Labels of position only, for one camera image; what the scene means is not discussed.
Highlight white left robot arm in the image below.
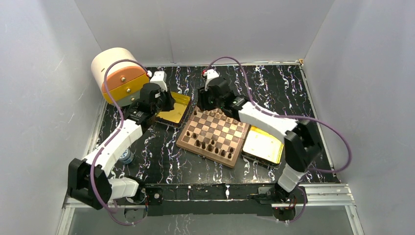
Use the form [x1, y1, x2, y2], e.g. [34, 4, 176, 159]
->
[67, 81, 175, 210]

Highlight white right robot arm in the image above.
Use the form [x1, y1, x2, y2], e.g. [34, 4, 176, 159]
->
[197, 78, 323, 203]

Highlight wooden chess board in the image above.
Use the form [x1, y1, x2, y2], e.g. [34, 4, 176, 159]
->
[176, 107, 250, 168]

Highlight gold tin box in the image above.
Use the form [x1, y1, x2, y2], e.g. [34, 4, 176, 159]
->
[156, 92, 191, 128]

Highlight round cream drawer cabinet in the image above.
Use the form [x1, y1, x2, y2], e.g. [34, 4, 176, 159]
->
[91, 47, 149, 107]

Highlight small white blue bottle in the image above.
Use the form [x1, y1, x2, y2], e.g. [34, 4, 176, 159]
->
[118, 148, 134, 165]

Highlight gold tin lid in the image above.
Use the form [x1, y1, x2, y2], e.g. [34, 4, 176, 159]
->
[242, 126, 284, 167]

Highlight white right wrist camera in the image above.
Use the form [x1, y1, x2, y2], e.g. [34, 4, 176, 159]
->
[202, 69, 219, 91]

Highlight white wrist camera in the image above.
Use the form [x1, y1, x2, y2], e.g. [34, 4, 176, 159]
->
[150, 71, 168, 92]
[202, 69, 219, 91]

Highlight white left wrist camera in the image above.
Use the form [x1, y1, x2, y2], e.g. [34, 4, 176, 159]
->
[150, 71, 168, 92]

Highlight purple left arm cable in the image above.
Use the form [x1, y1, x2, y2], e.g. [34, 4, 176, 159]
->
[90, 59, 151, 227]

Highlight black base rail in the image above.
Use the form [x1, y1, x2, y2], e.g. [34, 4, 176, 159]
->
[114, 183, 307, 217]

